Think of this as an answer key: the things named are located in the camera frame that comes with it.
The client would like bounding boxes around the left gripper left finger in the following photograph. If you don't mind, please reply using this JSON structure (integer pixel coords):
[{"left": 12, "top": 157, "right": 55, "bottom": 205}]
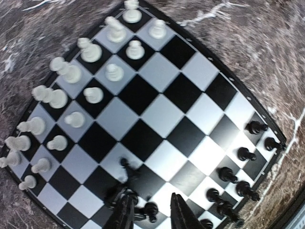
[{"left": 108, "top": 187, "right": 134, "bottom": 229}]

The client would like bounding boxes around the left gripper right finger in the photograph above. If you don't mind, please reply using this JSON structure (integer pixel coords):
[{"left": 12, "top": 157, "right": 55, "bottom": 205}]
[{"left": 170, "top": 193, "right": 203, "bottom": 229}]

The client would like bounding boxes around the black chess pawn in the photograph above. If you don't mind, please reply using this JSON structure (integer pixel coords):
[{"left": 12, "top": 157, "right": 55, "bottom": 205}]
[
  {"left": 246, "top": 121, "right": 269, "bottom": 135},
  {"left": 206, "top": 188, "right": 221, "bottom": 203},
  {"left": 218, "top": 167, "right": 238, "bottom": 184}
]

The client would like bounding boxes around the black chess piece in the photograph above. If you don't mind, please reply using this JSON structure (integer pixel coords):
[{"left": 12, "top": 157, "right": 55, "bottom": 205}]
[
  {"left": 217, "top": 201, "right": 240, "bottom": 222},
  {"left": 237, "top": 147, "right": 256, "bottom": 161}
]

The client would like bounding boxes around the black chess knight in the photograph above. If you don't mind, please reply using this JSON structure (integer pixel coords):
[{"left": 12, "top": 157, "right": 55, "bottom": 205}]
[{"left": 235, "top": 181, "right": 260, "bottom": 201}]

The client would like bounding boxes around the black white chessboard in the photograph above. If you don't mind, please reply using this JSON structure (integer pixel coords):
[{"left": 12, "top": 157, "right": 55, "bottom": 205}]
[{"left": 1, "top": 1, "right": 286, "bottom": 229}]

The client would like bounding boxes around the pile of black chess pieces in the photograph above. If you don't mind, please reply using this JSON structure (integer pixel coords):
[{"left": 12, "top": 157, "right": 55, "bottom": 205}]
[{"left": 104, "top": 157, "right": 159, "bottom": 224}]

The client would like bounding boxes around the white pawn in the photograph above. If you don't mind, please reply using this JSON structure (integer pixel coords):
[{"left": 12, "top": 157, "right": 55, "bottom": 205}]
[
  {"left": 126, "top": 40, "right": 145, "bottom": 60},
  {"left": 149, "top": 19, "right": 166, "bottom": 39},
  {"left": 105, "top": 63, "right": 124, "bottom": 82}
]

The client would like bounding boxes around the white bishop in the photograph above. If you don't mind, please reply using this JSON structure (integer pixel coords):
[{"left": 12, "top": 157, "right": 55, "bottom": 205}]
[{"left": 77, "top": 38, "right": 102, "bottom": 63}]

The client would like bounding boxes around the white knight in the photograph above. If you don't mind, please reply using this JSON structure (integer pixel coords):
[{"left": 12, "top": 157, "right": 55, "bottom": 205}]
[{"left": 105, "top": 16, "right": 126, "bottom": 43}]

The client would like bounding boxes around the white rook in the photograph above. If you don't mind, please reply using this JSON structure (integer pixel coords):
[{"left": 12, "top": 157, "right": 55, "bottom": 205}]
[{"left": 123, "top": 0, "right": 142, "bottom": 23}]

